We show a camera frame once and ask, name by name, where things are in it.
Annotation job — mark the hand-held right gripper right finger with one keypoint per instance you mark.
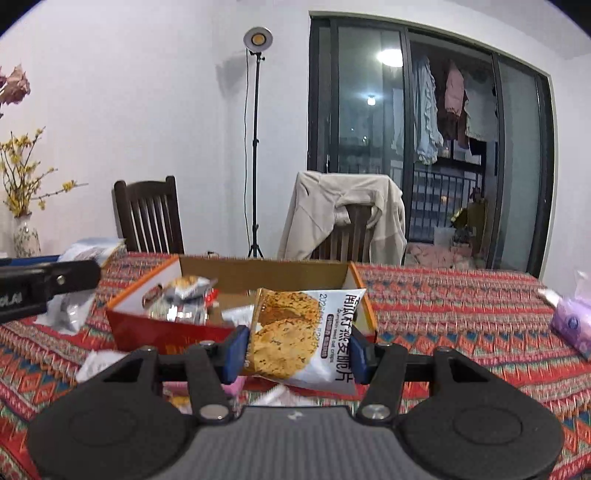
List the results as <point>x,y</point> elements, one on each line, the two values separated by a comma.
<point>360,355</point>

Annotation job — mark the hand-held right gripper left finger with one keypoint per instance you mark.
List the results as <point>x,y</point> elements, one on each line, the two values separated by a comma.
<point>235,350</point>

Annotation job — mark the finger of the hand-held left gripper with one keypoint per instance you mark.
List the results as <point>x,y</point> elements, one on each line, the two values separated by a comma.
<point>60,277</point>

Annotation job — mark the clear plastic bag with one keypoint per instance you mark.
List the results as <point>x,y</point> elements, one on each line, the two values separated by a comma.
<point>69,311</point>

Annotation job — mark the white cookie snack packet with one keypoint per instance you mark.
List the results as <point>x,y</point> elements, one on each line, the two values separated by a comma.
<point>286,341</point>

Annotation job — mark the red cardboard box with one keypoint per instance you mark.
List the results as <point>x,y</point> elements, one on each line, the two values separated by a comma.
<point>138,327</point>

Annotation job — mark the white flat snack packet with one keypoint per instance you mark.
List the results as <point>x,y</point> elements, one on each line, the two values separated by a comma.
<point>238,316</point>

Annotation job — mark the patterned white vase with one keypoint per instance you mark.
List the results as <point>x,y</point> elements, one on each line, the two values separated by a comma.
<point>25,240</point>

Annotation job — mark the silver foil snack packet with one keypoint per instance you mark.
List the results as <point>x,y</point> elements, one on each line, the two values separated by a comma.
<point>184,312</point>

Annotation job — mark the silver cookie snack packet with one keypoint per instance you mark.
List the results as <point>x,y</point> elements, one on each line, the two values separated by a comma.
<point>189,286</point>

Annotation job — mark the white crumpled snack packet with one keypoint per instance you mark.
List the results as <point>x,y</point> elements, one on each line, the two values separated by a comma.
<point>97,362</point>

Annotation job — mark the yellow flower branches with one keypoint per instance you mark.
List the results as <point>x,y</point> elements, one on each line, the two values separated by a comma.
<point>18,184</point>

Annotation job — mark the dark wooden chair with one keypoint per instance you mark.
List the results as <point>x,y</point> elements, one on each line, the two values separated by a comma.
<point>147,217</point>

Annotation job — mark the brown wooden chair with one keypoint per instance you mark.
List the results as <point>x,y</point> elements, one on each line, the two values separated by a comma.
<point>351,240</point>

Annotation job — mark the white plastic container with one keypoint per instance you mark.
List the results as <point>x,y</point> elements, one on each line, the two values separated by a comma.
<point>443,235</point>

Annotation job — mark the beige jacket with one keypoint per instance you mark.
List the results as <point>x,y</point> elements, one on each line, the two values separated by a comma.
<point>314,207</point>

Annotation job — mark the balcony potted plant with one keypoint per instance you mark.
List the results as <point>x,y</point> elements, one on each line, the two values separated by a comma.
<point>473,217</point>

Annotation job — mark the dried pink flowers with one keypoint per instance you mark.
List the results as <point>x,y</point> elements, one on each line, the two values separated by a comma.
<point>16,87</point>

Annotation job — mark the small white object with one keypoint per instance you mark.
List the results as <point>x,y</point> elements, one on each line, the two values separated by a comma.
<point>549,296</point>

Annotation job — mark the purple tissue pack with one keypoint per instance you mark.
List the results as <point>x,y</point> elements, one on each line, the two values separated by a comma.
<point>572,323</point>

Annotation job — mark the black framed glass door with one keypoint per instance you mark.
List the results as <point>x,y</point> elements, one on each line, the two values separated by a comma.
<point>521,184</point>

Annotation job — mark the light blue hanging garment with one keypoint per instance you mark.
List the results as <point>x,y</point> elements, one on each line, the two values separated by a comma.
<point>427,115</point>

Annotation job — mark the white hanging garment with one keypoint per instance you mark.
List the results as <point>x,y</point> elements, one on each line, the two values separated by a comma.
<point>482,115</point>

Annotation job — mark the pink hanging garment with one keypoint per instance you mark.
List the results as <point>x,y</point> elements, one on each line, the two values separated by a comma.
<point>453,97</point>

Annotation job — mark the round lamp on stand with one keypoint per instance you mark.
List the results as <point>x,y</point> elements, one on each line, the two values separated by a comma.
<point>257,38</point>

